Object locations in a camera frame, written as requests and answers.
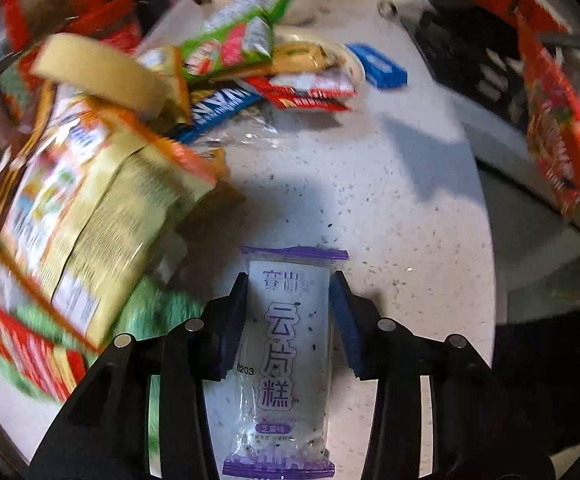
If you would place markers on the green fluffy cloth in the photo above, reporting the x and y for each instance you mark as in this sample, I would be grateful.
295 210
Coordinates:
165 310

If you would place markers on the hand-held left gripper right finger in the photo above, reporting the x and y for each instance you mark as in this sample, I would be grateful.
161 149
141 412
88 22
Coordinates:
349 330

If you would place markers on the blue box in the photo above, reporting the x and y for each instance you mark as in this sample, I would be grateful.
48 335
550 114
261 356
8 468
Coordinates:
382 67

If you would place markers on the green snack wrapper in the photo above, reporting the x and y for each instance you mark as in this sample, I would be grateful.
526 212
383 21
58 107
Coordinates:
230 45

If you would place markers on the red printed bag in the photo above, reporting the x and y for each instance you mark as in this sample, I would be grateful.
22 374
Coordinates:
559 125

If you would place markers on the large yellow orange snack packet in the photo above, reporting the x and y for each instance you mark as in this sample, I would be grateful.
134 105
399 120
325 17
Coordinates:
95 220

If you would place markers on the red white snack wrapper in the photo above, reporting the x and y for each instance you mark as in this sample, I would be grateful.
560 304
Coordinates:
305 91

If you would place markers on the blue yellow cracker wrapper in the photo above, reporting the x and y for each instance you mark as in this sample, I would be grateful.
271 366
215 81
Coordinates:
215 110

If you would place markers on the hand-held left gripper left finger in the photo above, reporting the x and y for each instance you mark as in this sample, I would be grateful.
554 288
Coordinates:
232 320

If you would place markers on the small metal bottle cap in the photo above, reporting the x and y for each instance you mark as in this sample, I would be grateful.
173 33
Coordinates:
387 8

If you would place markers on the yellow snack wrapper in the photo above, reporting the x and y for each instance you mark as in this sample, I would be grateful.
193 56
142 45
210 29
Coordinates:
300 57

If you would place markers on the cream plate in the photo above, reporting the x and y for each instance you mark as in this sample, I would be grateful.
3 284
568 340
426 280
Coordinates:
355 67

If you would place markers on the clear purple snack wrapper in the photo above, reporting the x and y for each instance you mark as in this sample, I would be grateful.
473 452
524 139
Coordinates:
285 335

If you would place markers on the red snack packet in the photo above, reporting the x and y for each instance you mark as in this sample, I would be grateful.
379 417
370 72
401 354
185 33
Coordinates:
30 350

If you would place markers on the beige paper cup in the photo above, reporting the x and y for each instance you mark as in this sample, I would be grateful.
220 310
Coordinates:
100 72

